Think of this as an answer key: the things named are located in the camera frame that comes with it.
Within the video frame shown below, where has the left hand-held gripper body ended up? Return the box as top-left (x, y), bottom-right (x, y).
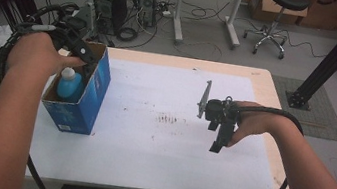
top-left (42, 12), bottom-right (106, 67)

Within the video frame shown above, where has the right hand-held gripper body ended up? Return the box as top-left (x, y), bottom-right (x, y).
top-left (194, 78), bottom-right (247, 136)

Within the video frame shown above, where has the blue bottle with white cap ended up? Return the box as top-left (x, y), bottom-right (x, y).
top-left (54, 65), bottom-right (87, 103)

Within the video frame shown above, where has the blue cardboard box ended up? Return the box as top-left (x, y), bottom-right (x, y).
top-left (37, 36), bottom-right (117, 138)

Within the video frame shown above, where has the person's right hand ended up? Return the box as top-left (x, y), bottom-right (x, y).
top-left (225, 98), bottom-right (290, 156)

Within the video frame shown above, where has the person's left hand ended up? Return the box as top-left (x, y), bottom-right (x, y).
top-left (3, 27), bottom-right (90, 89)

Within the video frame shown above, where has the large black computer tower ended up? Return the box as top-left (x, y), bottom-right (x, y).
top-left (88, 0), bottom-right (130, 38)

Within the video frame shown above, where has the white table mat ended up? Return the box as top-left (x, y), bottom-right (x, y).
top-left (24, 46), bottom-right (294, 189)

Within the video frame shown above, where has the small black computer tower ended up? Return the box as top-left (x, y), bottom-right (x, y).
top-left (131, 0), bottom-right (160, 29)

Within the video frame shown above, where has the flat brown cardboard box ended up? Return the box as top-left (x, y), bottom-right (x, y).
top-left (242, 0), bottom-right (310, 28)

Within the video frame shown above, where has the large brown cardboard box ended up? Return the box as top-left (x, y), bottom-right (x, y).
top-left (296, 0), bottom-right (337, 33)

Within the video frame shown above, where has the left hand-held gripper black cable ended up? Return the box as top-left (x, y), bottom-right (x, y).
top-left (0, 0), bottom-right (82, 189)

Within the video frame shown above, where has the black floor cable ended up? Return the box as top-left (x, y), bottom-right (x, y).
top-left (179, 0), bottom-right (233, 26)

